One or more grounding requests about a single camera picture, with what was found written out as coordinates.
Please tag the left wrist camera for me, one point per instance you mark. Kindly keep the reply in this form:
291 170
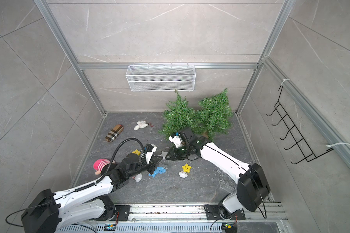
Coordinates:
148 152

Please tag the white wire mesh basket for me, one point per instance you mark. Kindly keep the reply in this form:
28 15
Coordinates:
157 78

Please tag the white plush bunny keychain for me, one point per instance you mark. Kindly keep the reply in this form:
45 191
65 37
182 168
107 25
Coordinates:
140 125

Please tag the metal base rail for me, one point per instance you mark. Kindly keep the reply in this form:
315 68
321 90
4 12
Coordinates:
196 212

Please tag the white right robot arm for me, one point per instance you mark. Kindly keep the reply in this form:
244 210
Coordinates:
252 185

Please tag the black wire hook rack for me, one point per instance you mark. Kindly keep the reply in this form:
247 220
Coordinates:
292 130

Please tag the white cloud light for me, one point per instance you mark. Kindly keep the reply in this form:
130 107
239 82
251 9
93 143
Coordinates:
138 178
183 174

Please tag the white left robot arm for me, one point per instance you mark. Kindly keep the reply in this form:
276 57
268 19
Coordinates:
51 211

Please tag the clear plastic battery box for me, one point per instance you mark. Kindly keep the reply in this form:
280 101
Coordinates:
227 187

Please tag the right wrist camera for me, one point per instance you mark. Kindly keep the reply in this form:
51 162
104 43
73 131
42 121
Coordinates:
177 140

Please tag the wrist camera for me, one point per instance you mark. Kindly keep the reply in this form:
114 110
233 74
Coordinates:
148 152
177 140

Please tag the plaid fabric glasses case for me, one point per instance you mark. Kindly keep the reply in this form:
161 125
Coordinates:
114 133

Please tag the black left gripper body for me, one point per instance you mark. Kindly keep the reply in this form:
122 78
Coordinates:
142 166

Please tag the blue star light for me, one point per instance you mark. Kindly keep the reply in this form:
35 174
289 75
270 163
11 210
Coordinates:
158 170

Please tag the white star light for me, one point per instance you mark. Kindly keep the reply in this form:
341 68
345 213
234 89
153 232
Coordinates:
164 154

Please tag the small green christmas tree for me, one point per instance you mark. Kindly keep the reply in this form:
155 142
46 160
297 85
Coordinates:
179 116
214 115

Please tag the yellow star light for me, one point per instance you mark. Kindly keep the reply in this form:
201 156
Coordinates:
186 168
137 152

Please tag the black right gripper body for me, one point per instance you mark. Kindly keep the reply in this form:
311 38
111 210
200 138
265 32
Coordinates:
183 152

